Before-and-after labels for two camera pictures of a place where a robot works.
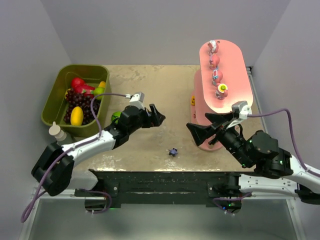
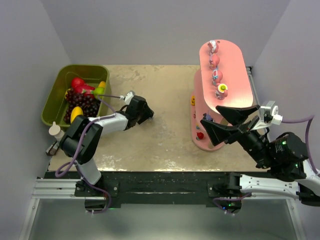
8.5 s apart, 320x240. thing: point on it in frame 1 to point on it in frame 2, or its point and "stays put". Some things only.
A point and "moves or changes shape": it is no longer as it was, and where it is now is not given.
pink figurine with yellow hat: [222, 91] stays put
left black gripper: [147, 118] to [141, 110]
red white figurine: [213, 47] stays put
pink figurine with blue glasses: [217, 77] stays put
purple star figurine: [173, 151] moves or changes shape
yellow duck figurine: [193, 102] stays put
